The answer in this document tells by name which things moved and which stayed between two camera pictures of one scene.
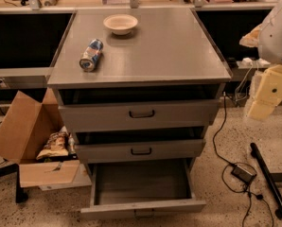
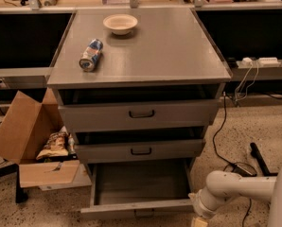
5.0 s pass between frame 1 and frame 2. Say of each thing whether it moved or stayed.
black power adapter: stayed
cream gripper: moved
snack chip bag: stayed
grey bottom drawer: stayed
